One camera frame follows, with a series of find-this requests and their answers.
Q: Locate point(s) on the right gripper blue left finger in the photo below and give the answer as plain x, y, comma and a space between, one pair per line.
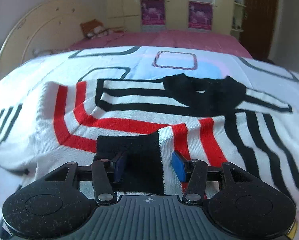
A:
106, 173

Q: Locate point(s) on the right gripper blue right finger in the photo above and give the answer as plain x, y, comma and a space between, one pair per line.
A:
192, 172

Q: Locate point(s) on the striped red black white sweater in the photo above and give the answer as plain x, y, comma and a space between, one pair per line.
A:
210, 120

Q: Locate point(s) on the white patterned bed sheet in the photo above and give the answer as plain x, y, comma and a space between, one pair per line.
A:
61, 203

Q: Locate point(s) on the orange white pillow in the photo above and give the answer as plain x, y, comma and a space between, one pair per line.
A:
94, 28

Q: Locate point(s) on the lower right purple poster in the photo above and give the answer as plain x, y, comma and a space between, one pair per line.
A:
200, 15

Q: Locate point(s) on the purple poster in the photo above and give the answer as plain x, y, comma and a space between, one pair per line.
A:
200, 15
152, 12

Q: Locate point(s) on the cream curved headboard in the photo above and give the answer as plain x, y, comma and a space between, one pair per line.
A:
52, 25

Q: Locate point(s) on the lower left purple poster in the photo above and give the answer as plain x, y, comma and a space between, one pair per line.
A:
152, 12

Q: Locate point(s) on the cream wardrobe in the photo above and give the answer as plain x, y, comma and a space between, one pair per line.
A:
127, 14

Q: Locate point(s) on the dark wooden door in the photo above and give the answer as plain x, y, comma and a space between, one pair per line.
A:
258, 25

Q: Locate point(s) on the cream corner shelf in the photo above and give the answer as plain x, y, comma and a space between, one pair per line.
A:
238, 15

